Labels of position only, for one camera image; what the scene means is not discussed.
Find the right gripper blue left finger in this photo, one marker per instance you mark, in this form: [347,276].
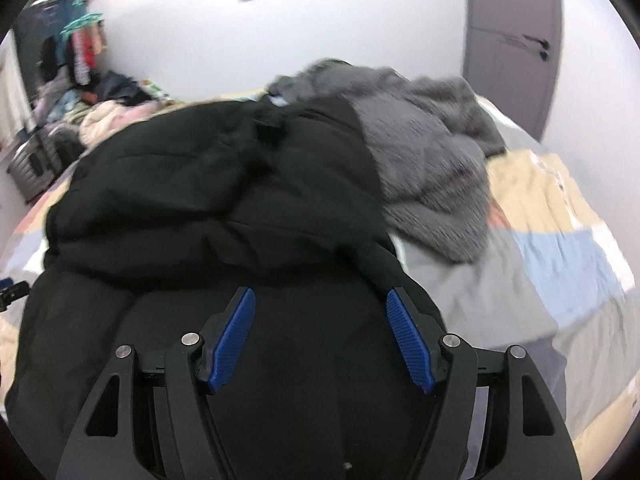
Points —
[223,337]

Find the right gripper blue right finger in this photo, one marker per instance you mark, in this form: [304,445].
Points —
[417,335]

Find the black puffer jacket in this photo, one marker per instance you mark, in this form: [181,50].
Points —
[165,221]

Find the teal clip hanger with clothes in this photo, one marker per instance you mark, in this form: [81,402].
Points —
[84,40]

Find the grey hard suitcase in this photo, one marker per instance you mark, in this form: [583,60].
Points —
[38,162]

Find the patchwork bed quilt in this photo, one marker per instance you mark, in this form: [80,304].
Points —
[538,340]

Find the cream plush pile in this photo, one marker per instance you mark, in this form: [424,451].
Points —
[109,117]

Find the grey fleece jacket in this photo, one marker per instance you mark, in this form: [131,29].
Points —
[431,141]

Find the grey door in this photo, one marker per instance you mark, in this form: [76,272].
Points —
[512,56]

